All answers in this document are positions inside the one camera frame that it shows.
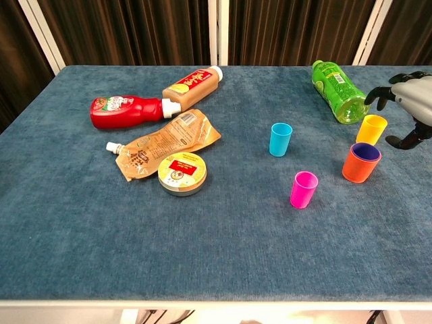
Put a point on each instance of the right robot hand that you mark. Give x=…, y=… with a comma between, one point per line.
x=415, y=98

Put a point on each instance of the yellow plastic cup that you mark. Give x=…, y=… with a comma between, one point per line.
x=369, y=133

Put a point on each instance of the light blue plastic cup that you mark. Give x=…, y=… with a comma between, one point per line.
x=279, y=143

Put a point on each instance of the pink plastic cup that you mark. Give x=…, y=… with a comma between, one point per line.
x=302, y=192

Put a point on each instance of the dark brown curtain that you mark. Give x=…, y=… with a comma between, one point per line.
x=408, y=30
x=17, y=67
x=293, y=30
x=128, y=30

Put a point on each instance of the green tea bottle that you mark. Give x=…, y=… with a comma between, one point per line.
x=337, y=91

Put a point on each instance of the orange plastic cup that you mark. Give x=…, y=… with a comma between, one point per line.
x=357, y=170

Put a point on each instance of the brown drink bottle red label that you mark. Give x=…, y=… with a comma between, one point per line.
x=192, y=89

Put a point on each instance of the round yellow tin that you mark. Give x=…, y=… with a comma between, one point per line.
x=182, y=172

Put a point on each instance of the brown spout pouch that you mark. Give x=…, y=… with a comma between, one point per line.
x=168, y=138

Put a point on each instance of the blue table cloth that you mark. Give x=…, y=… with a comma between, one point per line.
x=202, y=243

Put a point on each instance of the red ketchup bottle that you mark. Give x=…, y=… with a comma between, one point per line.
x=125, y=113

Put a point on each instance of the white frame post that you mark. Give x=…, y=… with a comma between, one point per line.
x=212, y=33
x=372, y=33
x=43, y=33

